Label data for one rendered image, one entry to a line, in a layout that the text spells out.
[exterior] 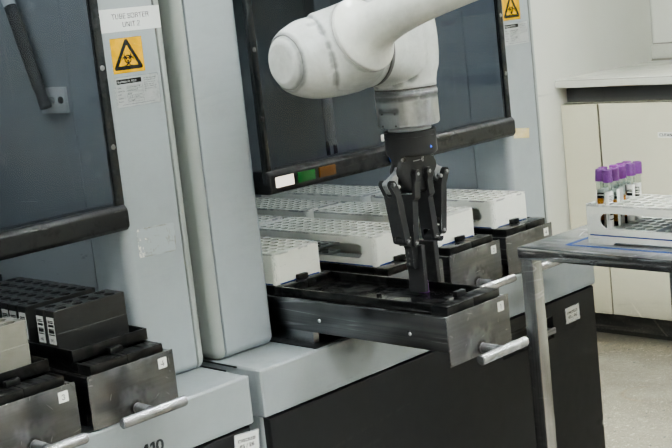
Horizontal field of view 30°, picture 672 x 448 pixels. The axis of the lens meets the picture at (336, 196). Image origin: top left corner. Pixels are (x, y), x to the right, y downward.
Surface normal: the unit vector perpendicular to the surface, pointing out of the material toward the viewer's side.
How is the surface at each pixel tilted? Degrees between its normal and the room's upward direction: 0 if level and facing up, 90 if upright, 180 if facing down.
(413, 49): 92
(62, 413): 90
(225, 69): 90
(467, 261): 90
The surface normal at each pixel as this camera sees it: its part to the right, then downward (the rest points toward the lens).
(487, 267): 0.71, 0.03
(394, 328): -0.70, 0.18
